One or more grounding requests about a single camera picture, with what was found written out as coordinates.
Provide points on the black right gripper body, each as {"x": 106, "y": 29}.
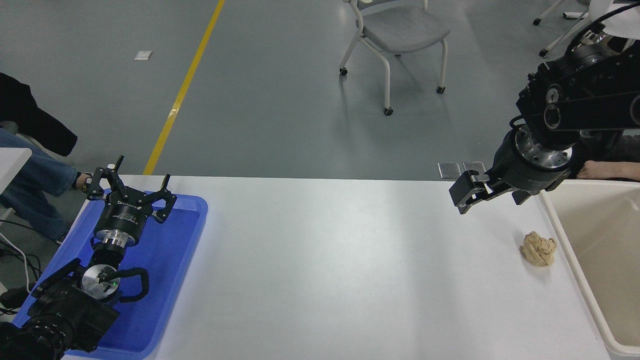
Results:
{"x": 515, "y": 170}

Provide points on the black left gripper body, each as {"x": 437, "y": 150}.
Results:
{"x": 122, "y": 215}

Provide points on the tan paper ball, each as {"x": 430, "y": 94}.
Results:
{"x": 537, "y": 249}

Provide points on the person's hand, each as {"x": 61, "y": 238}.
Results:
{"x": 605, "y": 171}

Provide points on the metal floor plate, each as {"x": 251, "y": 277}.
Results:
{"x": 474, "y": 166}
{"x": 449, "y": 170}

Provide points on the blue plastic tray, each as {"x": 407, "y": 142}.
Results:
{"x": 165, "y": 260}

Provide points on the person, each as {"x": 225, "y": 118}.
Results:
{"x": 35, "y": 175}
{"x": 615, "y": 147}

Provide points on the white side table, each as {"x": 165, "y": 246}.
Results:
{"x": 12, "y": 167}

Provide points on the large pale bin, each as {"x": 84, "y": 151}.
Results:
{"x": 600, "y": 250}

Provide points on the white wheeled furniture base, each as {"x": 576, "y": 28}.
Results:
{"x": 562, "y": 35}

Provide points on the grey wheeled chair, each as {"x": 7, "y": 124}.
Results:
{"x": 400, "y": 27}

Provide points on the white chair with metal legs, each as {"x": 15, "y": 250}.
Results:
{"x": 620, "y": 17}

